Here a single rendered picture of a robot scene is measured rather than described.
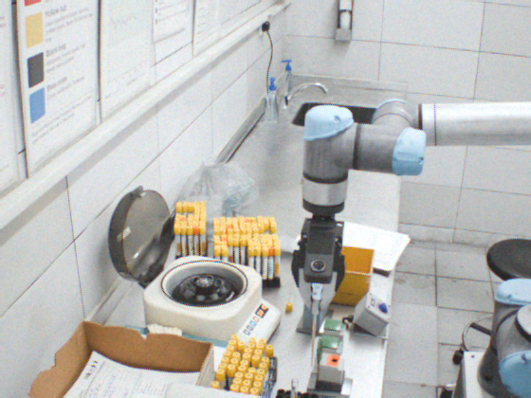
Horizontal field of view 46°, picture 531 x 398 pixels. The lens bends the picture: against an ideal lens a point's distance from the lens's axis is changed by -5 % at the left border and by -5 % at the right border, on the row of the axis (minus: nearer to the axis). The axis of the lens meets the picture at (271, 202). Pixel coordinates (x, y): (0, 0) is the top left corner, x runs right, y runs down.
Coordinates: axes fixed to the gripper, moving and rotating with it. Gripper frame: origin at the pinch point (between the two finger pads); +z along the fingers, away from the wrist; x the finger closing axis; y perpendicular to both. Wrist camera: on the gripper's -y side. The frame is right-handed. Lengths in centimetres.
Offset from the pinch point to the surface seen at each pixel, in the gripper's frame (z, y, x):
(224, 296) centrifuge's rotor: 15.9, 23.1, 22.8
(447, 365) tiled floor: 114, 134, -47
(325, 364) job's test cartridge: 19.0, 7.6, -2.1
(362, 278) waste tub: 18.0, 41.0, -7.2
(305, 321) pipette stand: 23.5, 27.9, 4.6
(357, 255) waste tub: 19, 54, -5
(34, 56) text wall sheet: -41, 3, 52
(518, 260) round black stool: 49, 116, -63
